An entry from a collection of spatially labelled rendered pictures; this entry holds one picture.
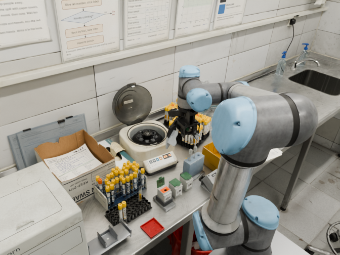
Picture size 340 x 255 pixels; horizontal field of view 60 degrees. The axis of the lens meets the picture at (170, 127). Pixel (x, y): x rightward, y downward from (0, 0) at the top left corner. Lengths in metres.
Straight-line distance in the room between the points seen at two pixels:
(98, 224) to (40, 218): 0.38
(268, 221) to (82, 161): 0.86
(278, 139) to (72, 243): 0.65
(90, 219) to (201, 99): 0.65
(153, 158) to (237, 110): 0.88
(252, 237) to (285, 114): 0.46
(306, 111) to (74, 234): 0.70
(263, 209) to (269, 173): 1.98
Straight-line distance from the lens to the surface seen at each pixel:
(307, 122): 0.66
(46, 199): 0.94
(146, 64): 1.64
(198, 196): 1.34
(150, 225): 1.21
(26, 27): 1.30
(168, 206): 1.26
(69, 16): 1.34
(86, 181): 1.27
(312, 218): 2.70
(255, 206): 0.97
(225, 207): 0.81
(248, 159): 0.64
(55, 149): 1.47
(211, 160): 1.44
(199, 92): 0.95
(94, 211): 1.28
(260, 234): 0.97
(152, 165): 1.40
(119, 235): 1.15
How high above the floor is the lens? 1.83
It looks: 33 degrees down
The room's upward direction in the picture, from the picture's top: 3 degrees clockwise
